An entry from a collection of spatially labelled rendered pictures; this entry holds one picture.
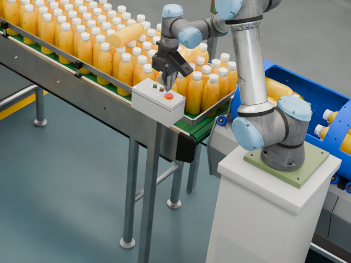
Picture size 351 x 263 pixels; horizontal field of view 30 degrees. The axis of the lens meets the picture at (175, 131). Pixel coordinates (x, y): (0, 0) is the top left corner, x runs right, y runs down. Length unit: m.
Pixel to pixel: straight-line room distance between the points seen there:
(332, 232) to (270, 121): 0.82
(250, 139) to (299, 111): 0.19
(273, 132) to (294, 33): 3.53
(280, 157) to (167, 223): 1.51
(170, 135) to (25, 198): 1.21
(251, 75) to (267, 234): 0.59
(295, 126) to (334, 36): 3.57
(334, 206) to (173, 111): 0.73
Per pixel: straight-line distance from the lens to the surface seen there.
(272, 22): 5.68
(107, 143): 4.10
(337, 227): 2.71
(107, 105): 2.99
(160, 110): 2.60
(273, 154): 2.22
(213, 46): 3.23
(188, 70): 2.47
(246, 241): 2.40
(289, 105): 2.14
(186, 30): 2.33
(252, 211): 2.30
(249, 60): 2.03
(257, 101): 2.06
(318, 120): 2.78
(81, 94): 3.09
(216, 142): 2.79
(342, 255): 3.47
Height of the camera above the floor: 2.59
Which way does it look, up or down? 38 degrees down
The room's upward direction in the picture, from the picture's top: 7 degrees clockwise
